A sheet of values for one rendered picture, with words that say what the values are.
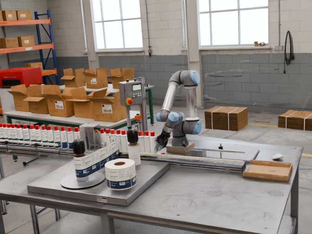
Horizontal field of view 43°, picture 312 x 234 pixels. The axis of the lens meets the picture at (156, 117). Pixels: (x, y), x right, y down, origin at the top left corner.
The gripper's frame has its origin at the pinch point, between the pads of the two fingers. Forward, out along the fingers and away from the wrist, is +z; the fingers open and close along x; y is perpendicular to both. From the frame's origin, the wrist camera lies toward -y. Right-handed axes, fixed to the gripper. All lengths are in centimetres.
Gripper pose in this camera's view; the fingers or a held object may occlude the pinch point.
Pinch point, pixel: (158, 150)
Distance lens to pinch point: 317.6
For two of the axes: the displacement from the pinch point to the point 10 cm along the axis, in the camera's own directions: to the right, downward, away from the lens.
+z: -3.9, 8.3, 4.1
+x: 8.2, 5.1, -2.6
